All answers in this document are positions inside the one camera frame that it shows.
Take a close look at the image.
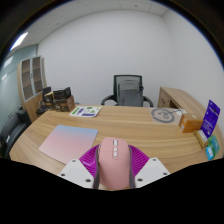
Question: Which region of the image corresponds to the green packet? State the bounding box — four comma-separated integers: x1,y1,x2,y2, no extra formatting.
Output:
207,134,222,158

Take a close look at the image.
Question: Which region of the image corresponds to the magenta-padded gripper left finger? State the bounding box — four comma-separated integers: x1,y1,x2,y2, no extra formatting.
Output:
57,143,101,190

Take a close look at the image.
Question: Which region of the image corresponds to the pink and blue mouse pad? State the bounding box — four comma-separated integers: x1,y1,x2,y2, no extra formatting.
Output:
38,124,99,165

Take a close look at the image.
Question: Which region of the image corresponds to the small yellow box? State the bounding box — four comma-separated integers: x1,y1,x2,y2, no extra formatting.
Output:
194,129,210,149

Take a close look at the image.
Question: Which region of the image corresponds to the white and green leaflet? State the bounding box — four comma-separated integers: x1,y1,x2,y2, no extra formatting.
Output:
68,105,103,118

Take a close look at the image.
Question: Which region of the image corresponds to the small black chair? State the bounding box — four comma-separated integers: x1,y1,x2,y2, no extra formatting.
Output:
35,86,53,116

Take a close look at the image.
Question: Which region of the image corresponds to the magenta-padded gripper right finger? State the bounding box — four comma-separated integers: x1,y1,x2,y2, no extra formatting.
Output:
127,144,171,189

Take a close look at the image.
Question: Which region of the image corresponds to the black armchair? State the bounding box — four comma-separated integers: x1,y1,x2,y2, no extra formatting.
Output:
0,109,33,159

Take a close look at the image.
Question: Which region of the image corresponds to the orange cardboard box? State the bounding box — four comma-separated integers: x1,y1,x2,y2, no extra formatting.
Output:
178,112,204,134

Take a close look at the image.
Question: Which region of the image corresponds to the brown printed cardboard box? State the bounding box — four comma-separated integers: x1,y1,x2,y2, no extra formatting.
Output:
53,95,76,113

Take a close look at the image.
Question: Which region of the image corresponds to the grey mesh office chair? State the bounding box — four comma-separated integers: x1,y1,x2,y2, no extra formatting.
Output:
100,74,155,108

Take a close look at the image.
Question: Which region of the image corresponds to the pink computer mouse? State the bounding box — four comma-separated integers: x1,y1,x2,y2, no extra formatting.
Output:
97,136,131,191

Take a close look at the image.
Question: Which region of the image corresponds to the black box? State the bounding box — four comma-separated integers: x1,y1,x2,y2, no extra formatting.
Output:
52,86,72,100

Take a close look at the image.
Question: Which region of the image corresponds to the purple standing sign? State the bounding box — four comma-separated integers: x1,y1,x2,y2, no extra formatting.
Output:
200,99,222,139

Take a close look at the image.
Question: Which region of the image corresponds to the wooden side desk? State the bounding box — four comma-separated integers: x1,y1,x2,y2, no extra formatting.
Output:
157,86,206,119

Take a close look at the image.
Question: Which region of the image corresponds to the ceiling light panel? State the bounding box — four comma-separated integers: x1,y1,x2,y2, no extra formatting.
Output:
9,31,29,52

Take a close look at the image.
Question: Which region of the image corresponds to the small brown cardboard box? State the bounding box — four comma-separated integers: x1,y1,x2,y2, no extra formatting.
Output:
43,91,55,104

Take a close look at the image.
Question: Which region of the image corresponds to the wooden shelf unit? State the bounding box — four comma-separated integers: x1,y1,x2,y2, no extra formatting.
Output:
17,55,48,123

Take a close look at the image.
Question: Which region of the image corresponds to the blue packet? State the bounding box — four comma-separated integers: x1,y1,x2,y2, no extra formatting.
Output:
204,145,215,162

